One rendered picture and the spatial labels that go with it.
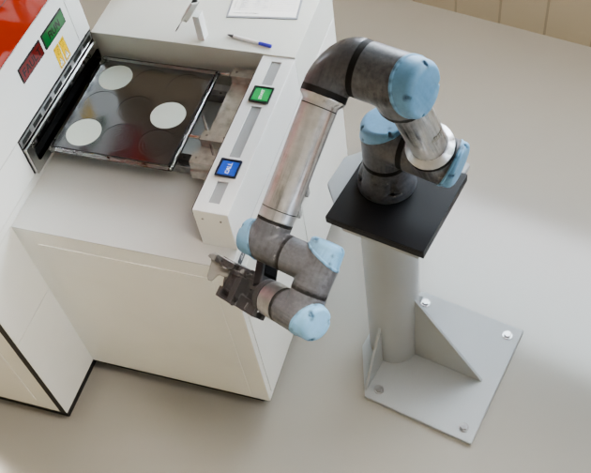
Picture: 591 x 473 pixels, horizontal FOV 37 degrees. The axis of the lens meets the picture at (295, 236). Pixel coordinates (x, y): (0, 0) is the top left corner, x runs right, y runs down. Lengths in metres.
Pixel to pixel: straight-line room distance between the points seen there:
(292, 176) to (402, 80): 0.29
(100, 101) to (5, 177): 0.36
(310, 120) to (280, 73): 0.69
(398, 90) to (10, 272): 1.27
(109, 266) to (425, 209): 0.85
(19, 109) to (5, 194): 0.22
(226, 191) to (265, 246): 0.43
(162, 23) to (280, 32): 0.35
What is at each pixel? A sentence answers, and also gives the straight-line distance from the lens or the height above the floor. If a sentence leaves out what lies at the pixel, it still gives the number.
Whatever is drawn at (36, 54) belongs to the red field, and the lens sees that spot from 2.46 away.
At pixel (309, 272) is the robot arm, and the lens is 1.70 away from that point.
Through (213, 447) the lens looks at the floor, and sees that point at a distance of 2.88.
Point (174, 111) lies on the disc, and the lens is 2.46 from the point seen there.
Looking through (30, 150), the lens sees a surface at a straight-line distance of 2.46.
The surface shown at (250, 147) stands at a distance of 2.23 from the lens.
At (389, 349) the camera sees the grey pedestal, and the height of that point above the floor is 0.10.
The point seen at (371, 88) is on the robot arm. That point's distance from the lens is 1.68.
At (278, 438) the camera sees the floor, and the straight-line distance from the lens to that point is 2.85.
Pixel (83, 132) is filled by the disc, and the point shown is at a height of 0.90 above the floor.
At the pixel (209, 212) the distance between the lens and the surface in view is 2.12.
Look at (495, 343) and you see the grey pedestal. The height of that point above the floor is 0.02.
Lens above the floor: 2.59
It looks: 53 degrees down
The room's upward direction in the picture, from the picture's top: 11 degrees counter-clockwise
